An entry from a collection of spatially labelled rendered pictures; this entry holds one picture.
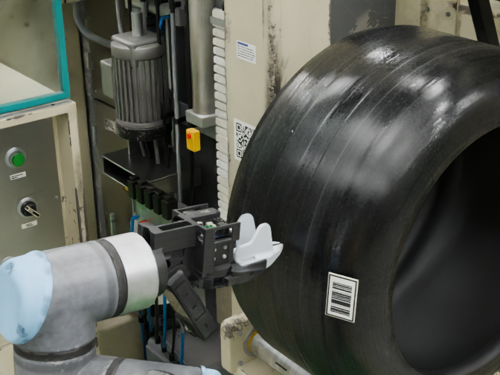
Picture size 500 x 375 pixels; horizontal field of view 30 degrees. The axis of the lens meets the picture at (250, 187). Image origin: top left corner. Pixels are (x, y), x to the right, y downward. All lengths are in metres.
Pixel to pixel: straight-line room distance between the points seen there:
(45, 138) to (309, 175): 0.64
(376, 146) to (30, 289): 0.46
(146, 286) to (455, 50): 0.53
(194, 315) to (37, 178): 0.67
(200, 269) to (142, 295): 0.09
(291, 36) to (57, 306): 0.66
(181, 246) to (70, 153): 0.64
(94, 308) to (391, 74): 0.50
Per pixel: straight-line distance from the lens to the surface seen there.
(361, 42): 1.34
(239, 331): 1.58
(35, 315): 0.99
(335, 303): 1.20
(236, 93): 1.56
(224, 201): 1.70
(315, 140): 1.22
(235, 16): 1.52
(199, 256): 1.10
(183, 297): 1.12
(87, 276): 1.01
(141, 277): 1.04
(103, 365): 1.04
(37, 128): 1.70
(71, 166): 1.70
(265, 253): 1.18
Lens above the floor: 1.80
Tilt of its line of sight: 24 degrees down
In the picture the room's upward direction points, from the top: 1 degrees counter-clockwise
